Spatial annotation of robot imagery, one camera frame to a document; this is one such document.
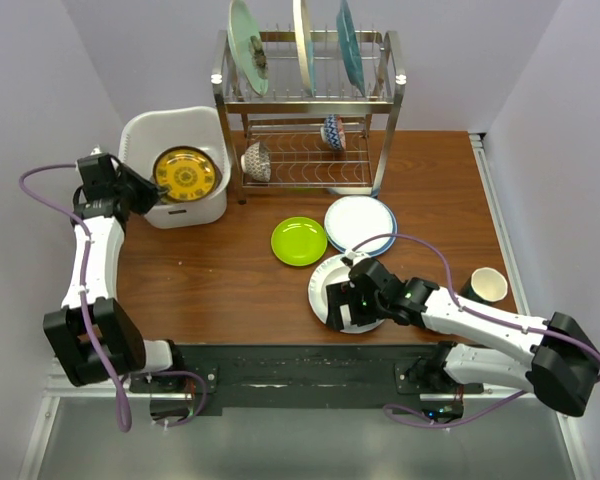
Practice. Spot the light green plate in rack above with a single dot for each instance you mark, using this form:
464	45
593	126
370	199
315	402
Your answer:
247	47

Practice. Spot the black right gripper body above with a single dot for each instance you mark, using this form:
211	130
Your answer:
382	305

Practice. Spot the dark green cup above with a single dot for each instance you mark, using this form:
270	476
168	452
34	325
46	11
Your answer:
485	285

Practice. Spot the cream rimmed plate in rack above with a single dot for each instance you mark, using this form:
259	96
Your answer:
304	44

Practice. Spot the blue zigzag patterned bowl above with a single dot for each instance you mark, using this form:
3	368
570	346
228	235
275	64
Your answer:
332	132

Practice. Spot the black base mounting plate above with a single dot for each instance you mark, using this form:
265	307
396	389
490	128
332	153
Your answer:
345	376

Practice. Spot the aluminium frame rail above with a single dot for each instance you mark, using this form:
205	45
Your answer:
568	427

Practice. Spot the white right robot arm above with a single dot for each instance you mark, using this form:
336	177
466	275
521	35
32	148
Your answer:
551	358

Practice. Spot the stainless steel dish rack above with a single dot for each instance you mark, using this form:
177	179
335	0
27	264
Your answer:
288	122

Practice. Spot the yellow black ornate plate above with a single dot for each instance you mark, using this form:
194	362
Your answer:
185	174

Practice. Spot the white plate on blue plate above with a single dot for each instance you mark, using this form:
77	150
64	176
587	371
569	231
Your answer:
353	219

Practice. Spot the white plastic bin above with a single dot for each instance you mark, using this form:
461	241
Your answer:
147	135

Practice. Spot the lime green plate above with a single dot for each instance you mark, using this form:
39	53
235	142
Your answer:
298	241

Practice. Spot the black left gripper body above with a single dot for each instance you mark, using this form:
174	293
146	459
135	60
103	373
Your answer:
120	190

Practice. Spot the grey patterned bowl in rack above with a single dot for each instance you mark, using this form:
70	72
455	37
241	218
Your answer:
256	163

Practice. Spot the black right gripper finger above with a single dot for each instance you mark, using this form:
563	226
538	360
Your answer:
364	305
337	297

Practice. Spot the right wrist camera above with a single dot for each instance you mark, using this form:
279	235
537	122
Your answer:
351	258

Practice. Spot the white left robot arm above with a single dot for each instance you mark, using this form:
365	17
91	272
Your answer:
110	193

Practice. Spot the teal plate in rack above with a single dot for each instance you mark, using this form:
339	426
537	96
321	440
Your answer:
349	47

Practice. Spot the white scalloped plate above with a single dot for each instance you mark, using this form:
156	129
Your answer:
332	271

